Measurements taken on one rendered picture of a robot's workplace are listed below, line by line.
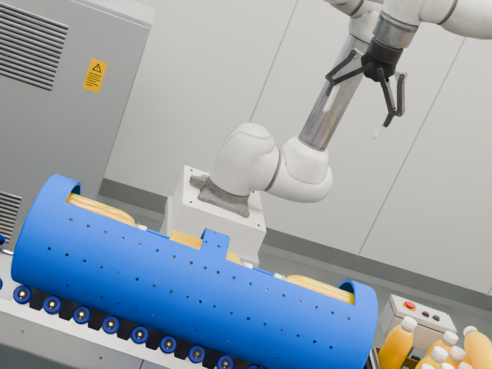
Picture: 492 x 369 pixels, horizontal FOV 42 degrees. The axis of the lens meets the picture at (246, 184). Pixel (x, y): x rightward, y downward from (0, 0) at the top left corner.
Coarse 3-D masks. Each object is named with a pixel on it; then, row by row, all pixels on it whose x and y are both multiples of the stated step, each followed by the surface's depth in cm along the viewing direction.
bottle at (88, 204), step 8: (72, 200) 155; (80, 200) 156; (88, 200) 157; (88, 208) 155; (96, 208) 156; (104, 208) 156; (112, 208) 158; (112, 216) 156; (120, 216) 156; (128, 216) 158; (128, 224) 157
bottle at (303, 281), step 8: (288, 280) 161; (296, 280) 161; (304, 280) 161; (312, 280) 162; (312, 288) 160; (320, 288) 161; (328, 288) 162; (336, 288) 163; (328, 296) 160; (336, 296) 161; (344, 296) 162; (352, 296) 163; (352, 304) 161
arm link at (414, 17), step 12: (384, 0) 137; (396, 0) 134; (408, 0) 132; (420, 0) 132; (432, 0) 132; (444, 0) 133; (456, 0) 133; (384, 12) 137; (396, 12) 135; (408, 12) 134; (420, 12) 134; (432, 12) 134; (444, 12) 134
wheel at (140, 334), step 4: (136, 328) 157; (140, 328) 157; (144, 328) 158; (132, 332) 157; (136, 332) 157; (140, 332) 157; (144, 332) 157; (148, 332) 158; (132, 336) 157; (136, 336) 157; (140, 336) 157; (144, 336) 157; (148, 336) 157; (136, 340) 156; (140, 340) 157; (144, 340) 157
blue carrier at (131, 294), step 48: (48, 192) 151; (48, 240) 146; (96, 240) 148; (144, 240) 150; (48, 288) 153; (96, 288) 149; (144, 288) 149; (192, 288) 150; (240, 288) 151; (288, 288) 154; (192, 336) 155; (240, 336) 152; (288, 336) 152; (336, 336) 153
